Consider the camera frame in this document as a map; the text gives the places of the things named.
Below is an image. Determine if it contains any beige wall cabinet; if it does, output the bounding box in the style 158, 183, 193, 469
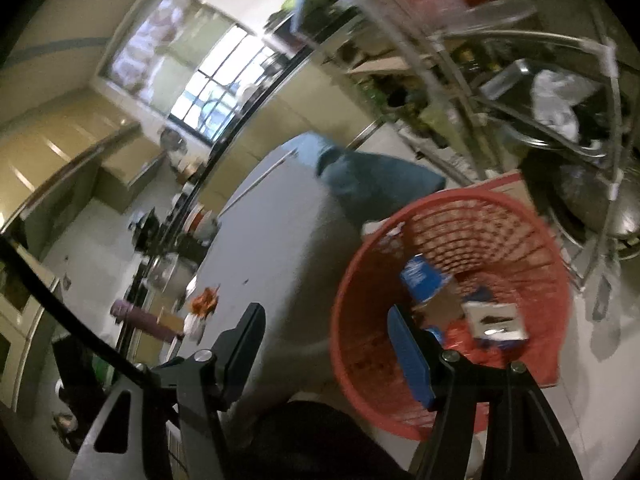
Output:
0, 85, 166, 241

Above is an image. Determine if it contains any beige counter cabinet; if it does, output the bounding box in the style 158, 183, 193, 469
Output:
10, 45, 381, 411

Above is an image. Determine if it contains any orange snack wrapper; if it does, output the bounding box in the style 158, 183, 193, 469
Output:
192, 285, 221, 316

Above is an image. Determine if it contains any white plastic bag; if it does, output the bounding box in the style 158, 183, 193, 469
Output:
530, 70, 596, 141

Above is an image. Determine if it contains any white tissue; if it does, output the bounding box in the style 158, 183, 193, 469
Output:
182, 312, 208, 338

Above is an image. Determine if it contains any purple thermos bottle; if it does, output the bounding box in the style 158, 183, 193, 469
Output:
111, 299, 186, 341

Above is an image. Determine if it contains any printed window blind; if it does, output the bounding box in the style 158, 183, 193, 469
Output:
100, 0, 202, 106

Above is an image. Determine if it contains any hanging metal colander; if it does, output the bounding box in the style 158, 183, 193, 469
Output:
160, 127, 188, 153

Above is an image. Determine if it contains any metal kitchen rack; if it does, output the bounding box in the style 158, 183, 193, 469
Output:
300, 0, 640, 321

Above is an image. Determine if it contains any blue snack packet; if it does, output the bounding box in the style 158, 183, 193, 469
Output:
400, 255, 453, 303

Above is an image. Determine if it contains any blue table cover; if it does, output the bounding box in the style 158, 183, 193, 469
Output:
315, 132, 446, 231

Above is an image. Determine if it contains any stack of white bowls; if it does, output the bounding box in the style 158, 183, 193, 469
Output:
187, 205, 221, 241

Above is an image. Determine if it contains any barred kitchen window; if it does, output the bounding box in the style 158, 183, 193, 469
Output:
169, 25, 267, 142

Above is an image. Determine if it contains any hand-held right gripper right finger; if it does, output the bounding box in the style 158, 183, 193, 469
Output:
387, 305, 583, 480

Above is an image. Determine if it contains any black cable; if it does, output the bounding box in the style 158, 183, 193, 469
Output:
0, 237, 147, 377

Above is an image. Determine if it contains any thin white stick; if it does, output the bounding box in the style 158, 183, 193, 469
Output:
217, 152, 291, 218

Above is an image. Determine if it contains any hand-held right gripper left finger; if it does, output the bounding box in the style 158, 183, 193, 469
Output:
67, 303, 267, 480

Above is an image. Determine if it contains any black wok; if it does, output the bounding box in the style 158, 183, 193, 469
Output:
129, 210, 162, 242

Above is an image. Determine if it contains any red plastic bag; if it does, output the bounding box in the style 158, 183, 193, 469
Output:
440, 329, 506, 367

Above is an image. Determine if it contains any black chopstick holder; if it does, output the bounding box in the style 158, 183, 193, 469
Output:
177, 235, 206, 261

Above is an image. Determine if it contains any green plastic basket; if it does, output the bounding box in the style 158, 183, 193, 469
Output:
85, 345, 113, 391

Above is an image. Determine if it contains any red plastic mesh basket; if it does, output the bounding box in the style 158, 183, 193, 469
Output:
330, 191, 573, 442

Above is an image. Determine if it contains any white flat packet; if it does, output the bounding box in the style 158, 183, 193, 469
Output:
462, 301, 528, 343

